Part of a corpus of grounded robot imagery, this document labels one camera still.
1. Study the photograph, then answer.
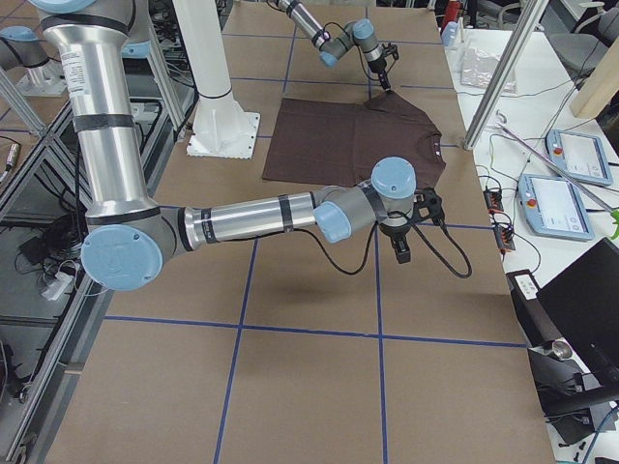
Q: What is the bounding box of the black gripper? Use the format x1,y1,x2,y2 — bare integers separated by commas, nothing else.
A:
366,51,391,91
379,212,416,263

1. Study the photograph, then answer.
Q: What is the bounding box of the brown t-shirt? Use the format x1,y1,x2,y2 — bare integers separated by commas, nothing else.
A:
262,91,446,189

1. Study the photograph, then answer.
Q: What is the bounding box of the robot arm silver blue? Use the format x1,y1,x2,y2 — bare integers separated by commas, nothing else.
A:
266,0,399,92
37,1,416,291

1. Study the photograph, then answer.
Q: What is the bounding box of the clear plastic bag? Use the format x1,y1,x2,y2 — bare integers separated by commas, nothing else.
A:
460,47,501,89

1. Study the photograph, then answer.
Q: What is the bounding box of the red cylinder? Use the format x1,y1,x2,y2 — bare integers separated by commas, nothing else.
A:
444,0,461,24

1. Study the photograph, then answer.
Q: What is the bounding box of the near blue teach pendant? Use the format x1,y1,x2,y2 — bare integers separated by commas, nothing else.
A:
517,174,595,242

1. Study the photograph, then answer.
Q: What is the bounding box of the blue teach pendant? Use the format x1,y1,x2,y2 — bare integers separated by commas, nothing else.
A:
517,174,595,242
545,130,613,187

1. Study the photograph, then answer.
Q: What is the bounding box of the brown paper table cover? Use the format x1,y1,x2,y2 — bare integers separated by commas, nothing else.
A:
45,7,554,463

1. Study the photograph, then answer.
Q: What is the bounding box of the black laptop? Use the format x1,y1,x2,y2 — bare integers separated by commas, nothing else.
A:
538,238,618,385

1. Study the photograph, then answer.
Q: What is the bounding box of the far blue teach pendant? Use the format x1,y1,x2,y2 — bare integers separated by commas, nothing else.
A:
545,130,613,187

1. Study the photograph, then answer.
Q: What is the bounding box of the black camera cable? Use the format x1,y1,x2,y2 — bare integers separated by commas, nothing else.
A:
318,21,402,83
299,207,473,279

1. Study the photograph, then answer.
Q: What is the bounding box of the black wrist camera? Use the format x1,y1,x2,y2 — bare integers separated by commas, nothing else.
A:
382,43,399,61
412,188,445,227

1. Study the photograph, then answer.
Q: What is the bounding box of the aluminium frame post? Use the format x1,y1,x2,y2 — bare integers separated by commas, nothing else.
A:
463,0,548,150

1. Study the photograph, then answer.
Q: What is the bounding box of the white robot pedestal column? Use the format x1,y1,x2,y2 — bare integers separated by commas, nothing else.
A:
173,0,260,160

